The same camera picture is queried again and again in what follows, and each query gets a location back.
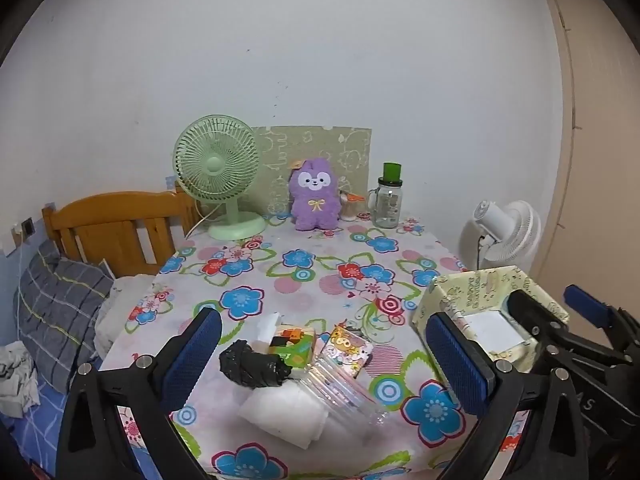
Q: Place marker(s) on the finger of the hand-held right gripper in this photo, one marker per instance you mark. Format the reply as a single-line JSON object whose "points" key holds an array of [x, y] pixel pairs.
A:
{"points": [[530, 317], [590, 305]]}

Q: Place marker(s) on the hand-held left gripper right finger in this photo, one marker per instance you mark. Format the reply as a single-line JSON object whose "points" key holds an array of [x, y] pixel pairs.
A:
{"points": [[457, 365]]}

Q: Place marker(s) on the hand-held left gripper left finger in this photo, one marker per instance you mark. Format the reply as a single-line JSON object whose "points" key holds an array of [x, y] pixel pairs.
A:
{"points": [[192, 355]]}

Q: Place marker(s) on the black plastic bag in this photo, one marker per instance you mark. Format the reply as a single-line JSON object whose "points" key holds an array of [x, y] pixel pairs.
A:
{"points": [[250, 367]]}

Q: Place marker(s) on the yellow patterned paper box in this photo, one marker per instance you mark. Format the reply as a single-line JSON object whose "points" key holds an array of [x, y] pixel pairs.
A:
{"points": [[465, 290]]}

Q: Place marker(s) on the white blanket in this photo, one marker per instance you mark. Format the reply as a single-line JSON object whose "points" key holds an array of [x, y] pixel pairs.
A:
{"points": [[120, 305]]}

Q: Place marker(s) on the white standing fan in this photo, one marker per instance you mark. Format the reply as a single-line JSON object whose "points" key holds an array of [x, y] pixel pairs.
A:
{"points": [[520, 230]]}

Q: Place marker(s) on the colourful tissue pack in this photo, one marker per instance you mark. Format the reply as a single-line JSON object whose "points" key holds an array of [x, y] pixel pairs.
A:
{"points": [[295, 345]]}

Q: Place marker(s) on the white paper towel stack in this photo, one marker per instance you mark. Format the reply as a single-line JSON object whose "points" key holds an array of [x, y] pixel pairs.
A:
{"points": [[280, 410]]}

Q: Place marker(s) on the cartoon print packet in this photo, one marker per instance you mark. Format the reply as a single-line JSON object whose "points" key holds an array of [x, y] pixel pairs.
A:
{"points": [[345, 350]]}

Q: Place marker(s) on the clear plastic cup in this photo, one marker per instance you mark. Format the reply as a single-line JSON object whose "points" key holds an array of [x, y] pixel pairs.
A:
{"points": [[345, 395]]}

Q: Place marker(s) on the floral tablecloth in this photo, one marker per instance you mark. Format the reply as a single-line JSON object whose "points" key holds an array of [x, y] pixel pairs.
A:
{"points": [[310, 280]]}

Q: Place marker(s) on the grey plaid pillow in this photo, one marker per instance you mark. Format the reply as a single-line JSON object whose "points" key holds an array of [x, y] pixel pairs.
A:
{"points": [[60, 305]]}

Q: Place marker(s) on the beige door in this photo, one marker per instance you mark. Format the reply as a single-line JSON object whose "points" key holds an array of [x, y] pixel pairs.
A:
{"points": [[600, 160]]}

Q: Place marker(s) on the wooden bed headboard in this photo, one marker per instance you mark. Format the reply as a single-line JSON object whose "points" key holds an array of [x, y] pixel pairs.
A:
{"points": [[110, 210]]}

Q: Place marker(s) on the blue bedsheet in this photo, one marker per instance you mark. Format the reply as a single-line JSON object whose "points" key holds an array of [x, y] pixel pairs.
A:
{"points": [[40, 430]]}

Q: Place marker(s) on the glass jar mug green lid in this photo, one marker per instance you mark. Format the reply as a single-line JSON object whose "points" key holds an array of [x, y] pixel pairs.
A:
{"points": [[387, 205]]}

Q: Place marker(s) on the white crumpled cloth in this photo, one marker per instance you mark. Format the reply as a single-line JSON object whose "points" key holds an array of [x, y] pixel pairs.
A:
{"points": [[17, 380]]}

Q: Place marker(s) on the small holder with orange piece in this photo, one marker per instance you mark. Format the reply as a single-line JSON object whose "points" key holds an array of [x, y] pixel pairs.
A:
{"points": [[348, 210]]}

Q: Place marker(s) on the green desk fan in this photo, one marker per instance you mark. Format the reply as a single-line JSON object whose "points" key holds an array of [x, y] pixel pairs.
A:
{"points": [[215, 165]]}

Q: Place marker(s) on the purple plush toy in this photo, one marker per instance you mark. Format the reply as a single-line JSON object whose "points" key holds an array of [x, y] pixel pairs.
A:
{"points": [[315, 205]]}

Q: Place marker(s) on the green patterned board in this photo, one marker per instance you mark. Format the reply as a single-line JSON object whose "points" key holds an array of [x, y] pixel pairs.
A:
{"points": [[320, 145]]}

